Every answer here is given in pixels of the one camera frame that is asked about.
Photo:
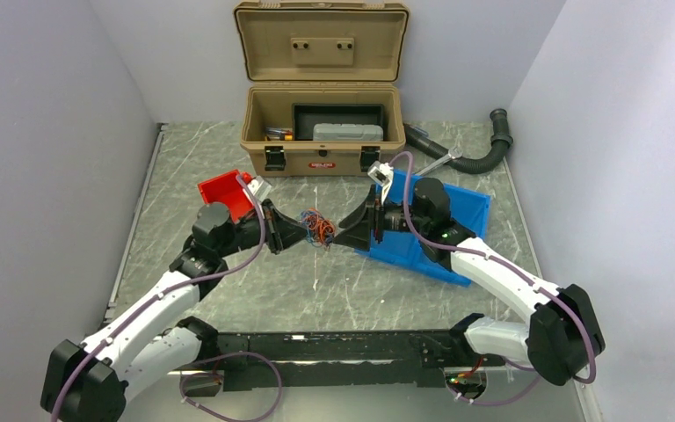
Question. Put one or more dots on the grey case in toolbox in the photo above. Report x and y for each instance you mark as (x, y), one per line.
(334, 132)

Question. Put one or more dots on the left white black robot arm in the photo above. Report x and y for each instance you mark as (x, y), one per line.
(95, 379)

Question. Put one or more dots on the blue two-compartment plastic bin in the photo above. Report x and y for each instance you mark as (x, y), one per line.
(469, 208)

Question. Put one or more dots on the yellow orange tool in toolbox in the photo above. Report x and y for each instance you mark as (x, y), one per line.
(278, 134)

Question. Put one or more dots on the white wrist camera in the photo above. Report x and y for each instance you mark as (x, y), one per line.
(382, 174)
(259, 188)

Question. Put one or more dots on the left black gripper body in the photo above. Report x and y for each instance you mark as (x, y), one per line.
(272, 228)

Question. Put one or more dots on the red plastic bin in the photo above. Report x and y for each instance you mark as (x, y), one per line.
(227, 191)

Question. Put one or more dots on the silver wrench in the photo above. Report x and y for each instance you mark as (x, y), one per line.
(452, 153)

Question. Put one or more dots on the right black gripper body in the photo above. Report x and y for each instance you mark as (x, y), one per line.
(381, 218)

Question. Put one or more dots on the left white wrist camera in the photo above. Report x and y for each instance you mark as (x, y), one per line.
(259, 188)

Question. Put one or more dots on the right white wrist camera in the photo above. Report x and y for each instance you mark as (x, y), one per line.
(382, 174)

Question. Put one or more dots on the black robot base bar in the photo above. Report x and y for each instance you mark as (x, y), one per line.
(252, 360)

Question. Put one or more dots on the tan plastic toolbox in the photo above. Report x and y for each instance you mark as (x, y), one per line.
(319, 52)

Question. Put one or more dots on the black tray in toolbox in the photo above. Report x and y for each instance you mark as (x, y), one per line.
(306, 116)

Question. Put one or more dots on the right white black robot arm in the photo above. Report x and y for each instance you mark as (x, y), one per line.
(559, 336)

